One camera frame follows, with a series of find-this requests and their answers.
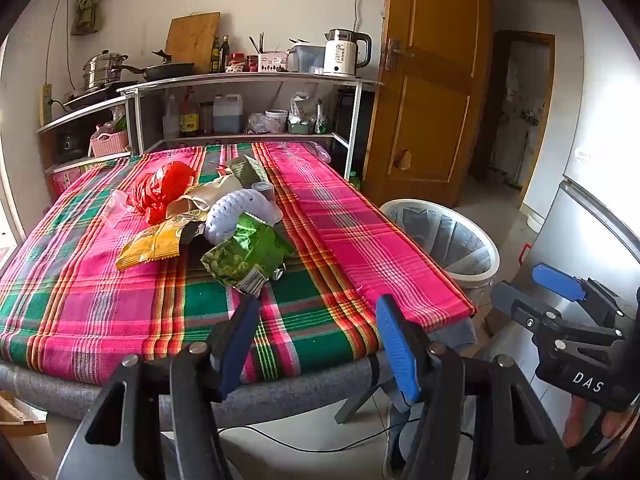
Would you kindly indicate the white trash bin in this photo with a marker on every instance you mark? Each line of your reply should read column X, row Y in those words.
column 487, row 260

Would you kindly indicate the plaid tablecloth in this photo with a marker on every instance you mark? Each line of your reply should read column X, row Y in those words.
column 325, row 200

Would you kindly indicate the black kitchen appliance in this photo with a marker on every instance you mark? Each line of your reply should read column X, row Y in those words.
column 67, row 144

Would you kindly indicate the red jar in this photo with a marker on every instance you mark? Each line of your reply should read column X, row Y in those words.
column 238, row 61

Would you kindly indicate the white plastic food bag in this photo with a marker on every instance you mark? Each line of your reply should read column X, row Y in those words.
column 302, row 105

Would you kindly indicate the lilac knitted item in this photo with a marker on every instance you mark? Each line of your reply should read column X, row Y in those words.
column 225, row 215

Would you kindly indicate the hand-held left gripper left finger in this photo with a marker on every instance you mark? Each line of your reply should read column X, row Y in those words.
column 235, row 345

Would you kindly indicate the clear plastic cup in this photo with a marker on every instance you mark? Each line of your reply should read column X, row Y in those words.
column 115, row 207

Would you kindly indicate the green plastic bottle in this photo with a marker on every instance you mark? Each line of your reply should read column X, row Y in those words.
column 354, row 181

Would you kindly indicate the steel steamer pot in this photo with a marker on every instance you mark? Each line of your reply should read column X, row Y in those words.
column 102, row 72

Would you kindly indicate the wooden door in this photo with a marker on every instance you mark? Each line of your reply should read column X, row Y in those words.
column 435, row 110

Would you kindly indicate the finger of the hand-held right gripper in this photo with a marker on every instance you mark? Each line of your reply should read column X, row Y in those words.
column 555, row 280
column 530, row 317

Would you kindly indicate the yellow label sauce bottle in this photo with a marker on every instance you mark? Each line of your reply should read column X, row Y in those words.
column 190, row 120

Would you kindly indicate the person's right hand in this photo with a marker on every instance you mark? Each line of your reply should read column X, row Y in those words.
column 574, row 422

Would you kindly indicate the clear water jug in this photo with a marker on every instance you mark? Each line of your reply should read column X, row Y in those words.
column 305, row 59

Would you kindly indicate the cream printed packet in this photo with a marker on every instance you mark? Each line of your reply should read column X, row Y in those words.
column 187, row 217

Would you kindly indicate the pink printed carton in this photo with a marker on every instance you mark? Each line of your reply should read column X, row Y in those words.
column 65, row 177

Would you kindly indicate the green oil bottle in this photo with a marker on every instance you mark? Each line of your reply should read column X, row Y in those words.
column 215, row 57

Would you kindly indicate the power strip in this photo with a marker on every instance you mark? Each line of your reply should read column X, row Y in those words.
column 45, row 105

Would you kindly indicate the dark green packet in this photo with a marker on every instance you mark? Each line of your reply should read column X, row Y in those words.
column 247, row 170

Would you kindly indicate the pink basket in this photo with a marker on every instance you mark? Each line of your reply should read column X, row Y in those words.
column 110, row 144

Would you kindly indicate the plastic jerrycan dark liquid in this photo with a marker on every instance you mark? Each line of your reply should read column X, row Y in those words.
column 228, row 117

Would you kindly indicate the yellow snack packet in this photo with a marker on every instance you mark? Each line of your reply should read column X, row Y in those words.
column 150, row 247

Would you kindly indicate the red plastic bag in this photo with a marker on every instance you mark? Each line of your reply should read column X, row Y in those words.
column 160, row 185

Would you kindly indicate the clear bin liner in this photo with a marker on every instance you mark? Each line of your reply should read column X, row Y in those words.
column 440, row 240

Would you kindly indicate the black frying pan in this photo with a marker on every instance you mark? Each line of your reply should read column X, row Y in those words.
column 167, row 70

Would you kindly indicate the dark oil bottle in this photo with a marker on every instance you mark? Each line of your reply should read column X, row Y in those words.
column 225, row 55

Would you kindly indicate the white paper bag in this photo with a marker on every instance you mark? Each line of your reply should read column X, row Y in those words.
column 215, row 192

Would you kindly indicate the crumpled clear plastic bag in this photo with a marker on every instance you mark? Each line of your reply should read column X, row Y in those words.
column 260, row 124

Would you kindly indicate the black induction cooker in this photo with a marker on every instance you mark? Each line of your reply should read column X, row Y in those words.
column 85, row 97

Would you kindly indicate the white utensil holder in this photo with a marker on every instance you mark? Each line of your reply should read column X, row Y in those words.
column 272, row 61

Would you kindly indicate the green basket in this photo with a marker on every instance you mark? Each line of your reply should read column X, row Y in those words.
column 300, row 128

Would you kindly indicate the white electric kettle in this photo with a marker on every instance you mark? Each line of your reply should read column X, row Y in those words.
column 340, row 57

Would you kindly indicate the grey table leg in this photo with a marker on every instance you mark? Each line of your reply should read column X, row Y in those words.
column 355, row 405

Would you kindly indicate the white shelf rack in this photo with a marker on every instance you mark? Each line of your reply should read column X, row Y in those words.
column 260, row 78

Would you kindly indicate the wooden cutting board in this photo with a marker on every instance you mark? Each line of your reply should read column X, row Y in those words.
column 192, row 40

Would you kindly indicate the silver refrigerator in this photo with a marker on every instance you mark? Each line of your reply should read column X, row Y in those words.
column 585, row 230

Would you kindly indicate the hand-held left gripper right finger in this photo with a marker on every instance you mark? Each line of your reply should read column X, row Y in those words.
column 395, row 340

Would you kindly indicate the brown paper cup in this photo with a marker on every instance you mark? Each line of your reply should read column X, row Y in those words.
column 182, row 206

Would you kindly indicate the white plastic tub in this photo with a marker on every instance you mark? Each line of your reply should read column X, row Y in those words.
column 276, row 121

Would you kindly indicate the green snack packet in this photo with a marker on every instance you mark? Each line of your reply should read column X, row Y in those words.
column 240, row 255

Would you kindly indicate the clear plastic bottle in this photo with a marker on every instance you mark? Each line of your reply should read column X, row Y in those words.
column 171, row 120

